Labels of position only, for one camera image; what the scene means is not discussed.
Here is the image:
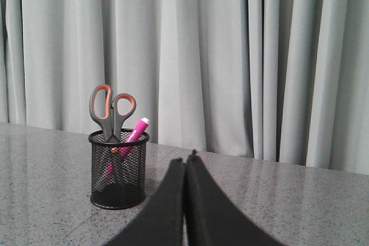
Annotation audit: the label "pink highlighter pen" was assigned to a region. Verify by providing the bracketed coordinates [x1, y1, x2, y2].
[99, 118, 149, 185]

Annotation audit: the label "grey curtain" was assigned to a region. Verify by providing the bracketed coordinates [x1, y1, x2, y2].
[1, 0, 368, 174]

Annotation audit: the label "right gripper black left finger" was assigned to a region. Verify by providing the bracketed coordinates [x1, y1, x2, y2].
[106, 158, 185, 246]

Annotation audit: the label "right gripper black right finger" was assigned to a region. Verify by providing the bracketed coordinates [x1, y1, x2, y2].
[184, 150, 282, 245]

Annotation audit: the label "grey orange scissors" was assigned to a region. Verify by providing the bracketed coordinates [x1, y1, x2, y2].
[89, 84, 136, 143]

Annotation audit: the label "black mesh pen cup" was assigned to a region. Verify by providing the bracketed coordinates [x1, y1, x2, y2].
[88, 129, 149, 210]

